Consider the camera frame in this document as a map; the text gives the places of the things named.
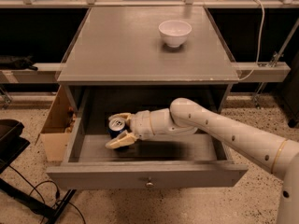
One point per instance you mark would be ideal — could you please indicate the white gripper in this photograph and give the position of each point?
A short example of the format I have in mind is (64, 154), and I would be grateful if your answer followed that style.
(140, 124)

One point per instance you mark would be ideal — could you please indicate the blue pepsi can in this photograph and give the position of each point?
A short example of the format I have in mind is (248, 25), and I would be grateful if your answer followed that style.
(116, 126)

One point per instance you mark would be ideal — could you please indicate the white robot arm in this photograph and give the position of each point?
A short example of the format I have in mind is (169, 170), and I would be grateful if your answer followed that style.
(276, 155)

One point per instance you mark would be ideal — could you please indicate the open grey top drawer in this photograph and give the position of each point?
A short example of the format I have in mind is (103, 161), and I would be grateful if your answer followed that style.
(188, 161)

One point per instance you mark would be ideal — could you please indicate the metal drawer knob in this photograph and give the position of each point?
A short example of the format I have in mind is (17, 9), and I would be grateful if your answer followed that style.
(149, 184)

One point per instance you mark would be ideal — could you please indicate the grey cabinet with counter top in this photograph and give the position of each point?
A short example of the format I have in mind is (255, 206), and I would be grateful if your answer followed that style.
(120, 56)

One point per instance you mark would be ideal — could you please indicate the cardboard box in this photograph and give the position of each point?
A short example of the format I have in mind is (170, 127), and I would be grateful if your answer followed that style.
(58, 126)

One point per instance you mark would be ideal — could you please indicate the white bowl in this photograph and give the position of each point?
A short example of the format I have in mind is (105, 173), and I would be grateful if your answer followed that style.
(174, 33)

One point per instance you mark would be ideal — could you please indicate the black chair base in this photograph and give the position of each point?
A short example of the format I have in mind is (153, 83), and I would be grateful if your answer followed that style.
(11, 147)

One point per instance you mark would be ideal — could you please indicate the grey metal rail frame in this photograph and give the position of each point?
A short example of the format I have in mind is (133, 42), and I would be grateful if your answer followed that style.
(53, 29)

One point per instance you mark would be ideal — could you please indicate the black cloth on rail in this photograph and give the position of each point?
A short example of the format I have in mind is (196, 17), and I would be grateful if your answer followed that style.
(17, 63)

